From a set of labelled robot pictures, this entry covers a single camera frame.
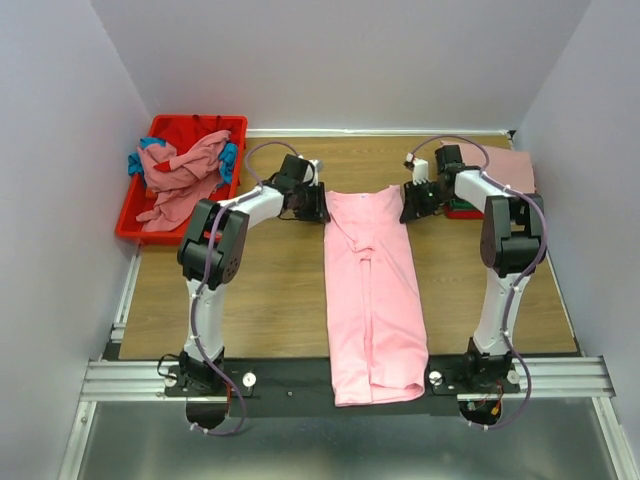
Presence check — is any aluminium rail frame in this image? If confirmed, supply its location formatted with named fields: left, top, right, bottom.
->
left=57, top=128, right=640, bottom=480

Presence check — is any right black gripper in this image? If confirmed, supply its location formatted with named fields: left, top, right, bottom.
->
left=397, top=179, right=452, bottom=224

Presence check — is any red plastic bin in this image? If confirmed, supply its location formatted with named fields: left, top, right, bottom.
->
left=115, top=115, right=247, bottom=245

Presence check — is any blue crumpled shirt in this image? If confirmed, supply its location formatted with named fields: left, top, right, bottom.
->
left=128, top=136, right=238, bottom=186

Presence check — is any light pink t shirt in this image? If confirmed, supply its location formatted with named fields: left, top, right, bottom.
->
left=324, top=185, right=429, bottom=407

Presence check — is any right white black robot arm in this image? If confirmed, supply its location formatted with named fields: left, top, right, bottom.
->
left=400, top=145, right=548, bottom=395

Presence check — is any red shirt in bin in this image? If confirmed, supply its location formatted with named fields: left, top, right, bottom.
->
left=149, top=114, right=223, bottom=154

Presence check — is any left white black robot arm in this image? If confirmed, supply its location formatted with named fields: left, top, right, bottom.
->
left=158, top=154, right=329, bottom=397

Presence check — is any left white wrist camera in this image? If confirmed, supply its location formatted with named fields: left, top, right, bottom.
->
left=303, top=159, right=323, bottom=186

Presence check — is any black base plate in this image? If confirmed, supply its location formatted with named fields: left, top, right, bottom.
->
left=156, top=354, right=525, bottom=434

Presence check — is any crumpled dusty pink shirt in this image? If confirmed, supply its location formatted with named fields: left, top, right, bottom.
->
left=136, top=130, right=238, bottom=232

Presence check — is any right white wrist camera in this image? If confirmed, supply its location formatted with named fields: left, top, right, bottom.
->
left=403, top=153, right=429, bottom=185

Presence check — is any folded green shirt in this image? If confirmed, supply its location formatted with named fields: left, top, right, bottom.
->
left=448, top=199, right=475, bottom=211

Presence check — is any folded dusty pink shirt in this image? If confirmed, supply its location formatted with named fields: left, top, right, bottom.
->
left=440, top=140, right=536, bottom=194

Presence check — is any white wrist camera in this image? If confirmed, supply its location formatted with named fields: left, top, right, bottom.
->
left=403, top=153, right=429, bottom=185
left=303, top=159, right=323, bottom=186

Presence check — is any folded red shirt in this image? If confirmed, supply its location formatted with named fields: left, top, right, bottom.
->
left=443, top=201, right=484, bottom=220

